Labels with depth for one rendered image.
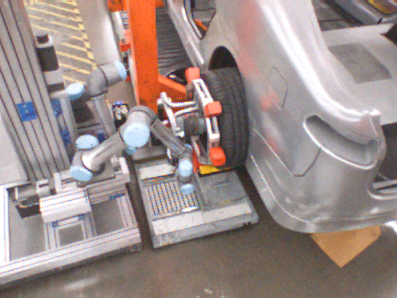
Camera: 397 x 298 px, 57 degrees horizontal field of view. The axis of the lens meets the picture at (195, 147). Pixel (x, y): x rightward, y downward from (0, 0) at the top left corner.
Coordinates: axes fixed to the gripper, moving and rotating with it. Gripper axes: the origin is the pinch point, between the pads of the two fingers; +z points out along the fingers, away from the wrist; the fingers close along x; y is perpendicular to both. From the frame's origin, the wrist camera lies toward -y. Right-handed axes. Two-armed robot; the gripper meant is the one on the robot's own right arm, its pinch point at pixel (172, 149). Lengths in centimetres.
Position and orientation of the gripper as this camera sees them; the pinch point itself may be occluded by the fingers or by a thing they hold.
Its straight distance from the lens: 230.9
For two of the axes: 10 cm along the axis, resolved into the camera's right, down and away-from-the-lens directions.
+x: -9.6, 1.9, -2.2
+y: 0.3, -7.0, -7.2
